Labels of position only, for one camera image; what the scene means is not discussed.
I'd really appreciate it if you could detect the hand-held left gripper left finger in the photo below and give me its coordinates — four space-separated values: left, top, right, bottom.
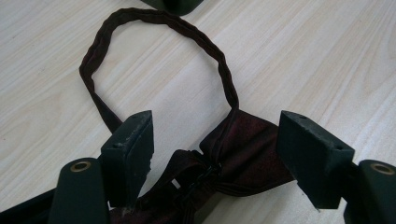
100 109 155 208

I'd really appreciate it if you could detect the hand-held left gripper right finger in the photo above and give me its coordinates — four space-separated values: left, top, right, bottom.
276 110 356 210

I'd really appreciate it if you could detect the dark maroon bow tie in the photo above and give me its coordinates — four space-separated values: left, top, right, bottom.
78 7 295 224

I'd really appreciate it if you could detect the black metal rack wooden base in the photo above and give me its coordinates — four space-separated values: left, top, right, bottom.
139 0 205 17

